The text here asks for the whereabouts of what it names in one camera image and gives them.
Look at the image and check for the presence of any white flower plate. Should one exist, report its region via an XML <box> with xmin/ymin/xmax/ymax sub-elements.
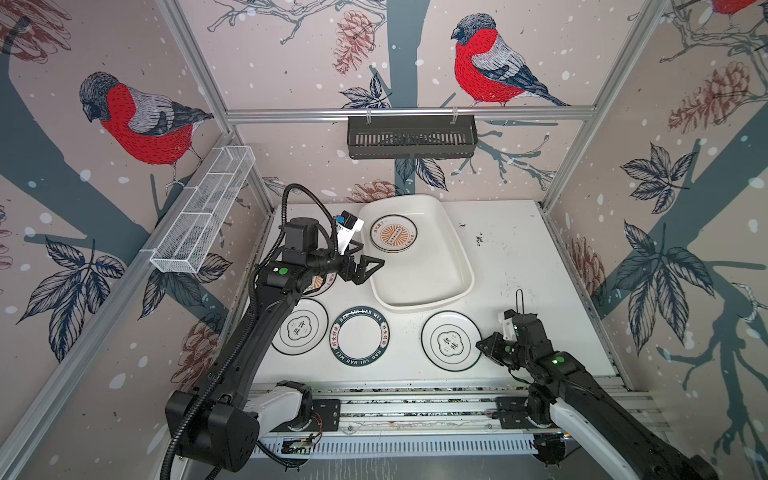
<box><xmin>420</xmin><ymin>310</ymin><xmax>481</xmax><ymax>372</ymax></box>
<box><xmin>272</xmin><ymin>299</ymin><xmax>329</xmax><ymax>356</ymax></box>

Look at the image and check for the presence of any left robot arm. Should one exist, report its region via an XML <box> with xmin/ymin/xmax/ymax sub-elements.
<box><xmin>160</xmin><ymin>240</ymin><xmax>385</xmax><ymax>479</ymax></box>

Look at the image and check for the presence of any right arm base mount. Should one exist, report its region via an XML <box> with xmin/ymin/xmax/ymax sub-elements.
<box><xmin>491</xmin><ymin>396</ymin><xmax>558</xmax><ymax>430</ymax></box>

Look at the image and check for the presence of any black corrugated cable left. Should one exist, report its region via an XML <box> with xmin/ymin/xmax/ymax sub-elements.
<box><xmin>158</xmin><ymin>182</ymin><xmax>337</xmax><ymax>480</ymax></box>

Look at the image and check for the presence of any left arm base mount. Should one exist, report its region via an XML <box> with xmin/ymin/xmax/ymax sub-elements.
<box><xmin>271</xmin><ymin>399</ymin><xmax>341</xmax><ymax>433</ymax></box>

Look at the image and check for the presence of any white plastic bin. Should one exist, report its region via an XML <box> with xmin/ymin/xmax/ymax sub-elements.
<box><xmin>359</xmin><ymin>195</ymin><xmax>475</xmax><ymax>312</ymax></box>

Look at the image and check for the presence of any black wall-mounted basket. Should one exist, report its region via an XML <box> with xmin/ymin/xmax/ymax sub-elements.
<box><xmin>347</xmin><ymin>115</ymin><xmax>478</xmax><ymax>160</ymax></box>

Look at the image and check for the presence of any horizontal aluminium frame bar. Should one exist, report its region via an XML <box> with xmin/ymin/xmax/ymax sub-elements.
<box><xmin>225</xmin><ymin>106</ymin><xmax>597</xmax><ymax>125</ymax></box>

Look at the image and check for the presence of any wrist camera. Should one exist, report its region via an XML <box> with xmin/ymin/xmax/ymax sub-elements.
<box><xmin>501</xmin><ymin>317</ymin><xmax>517</xmax><ymax>342</ymax></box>
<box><xmin>335</xmin><ymin>210</ymin><xmax>364</xmax><ymax>255</ymax></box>

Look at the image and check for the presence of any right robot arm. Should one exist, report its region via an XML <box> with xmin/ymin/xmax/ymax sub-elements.
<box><xmin>476</xmin><ymin>309</ymin><xmax>718</xmax><ymax>479</ymax></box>

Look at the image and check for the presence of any white wire mesh shelf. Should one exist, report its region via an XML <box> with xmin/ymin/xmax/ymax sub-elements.
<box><xmin>150</xmin><ymin>145</ymin><xmax>255</xmax><ymax>274</ymax></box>

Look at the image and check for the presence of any green ring plate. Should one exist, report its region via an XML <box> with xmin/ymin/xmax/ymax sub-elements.
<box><xmin>329</xmin><ymin>306</ymin><xmax>391</xmax><ymax>368</ymax></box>

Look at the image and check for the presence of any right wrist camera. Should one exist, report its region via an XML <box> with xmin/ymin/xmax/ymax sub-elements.
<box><xmin>501</xmin><ymin>317</ymin><xmax>517</xmax><ymax>342</ymax></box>

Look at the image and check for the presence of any orange sunburst plate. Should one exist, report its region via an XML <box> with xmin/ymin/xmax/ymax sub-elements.
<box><xmin>370</xmin><ymin>214</ymin><xmax>418</xmax><ymax>253</ymax></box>
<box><xmin>303</xmin><ymin>273</ymin><xmax>337</xmax><ymax>298</ymax></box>

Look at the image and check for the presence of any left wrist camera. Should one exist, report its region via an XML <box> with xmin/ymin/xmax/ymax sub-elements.
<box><xmin>335</xmin><ymin>210</ymin><xmax>364</xmax><ymax>255</ymax></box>

